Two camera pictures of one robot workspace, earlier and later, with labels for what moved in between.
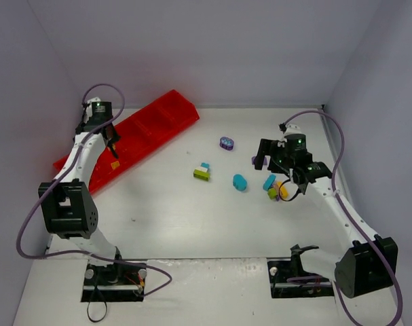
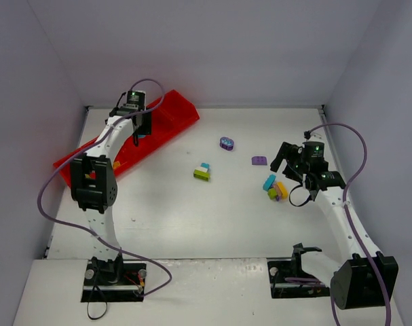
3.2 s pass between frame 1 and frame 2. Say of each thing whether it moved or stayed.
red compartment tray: stayed
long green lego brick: stayed
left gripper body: moved
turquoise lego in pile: stayed
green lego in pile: stayed
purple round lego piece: stayed
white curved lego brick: stayed
